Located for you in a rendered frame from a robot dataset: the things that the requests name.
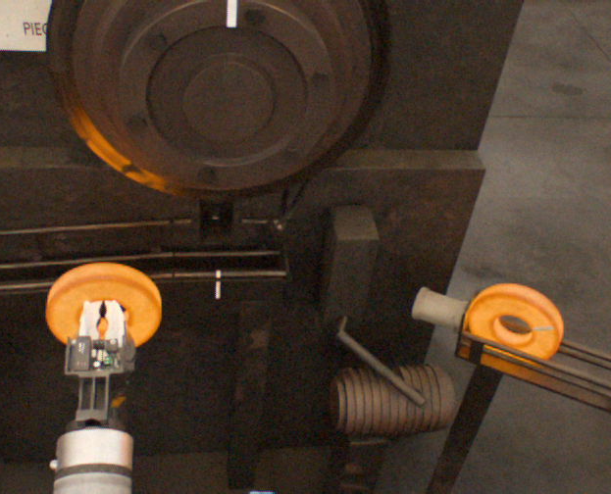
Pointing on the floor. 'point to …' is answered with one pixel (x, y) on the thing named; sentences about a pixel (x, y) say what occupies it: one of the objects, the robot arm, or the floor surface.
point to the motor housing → (380, 419)
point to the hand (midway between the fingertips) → (104, 300)
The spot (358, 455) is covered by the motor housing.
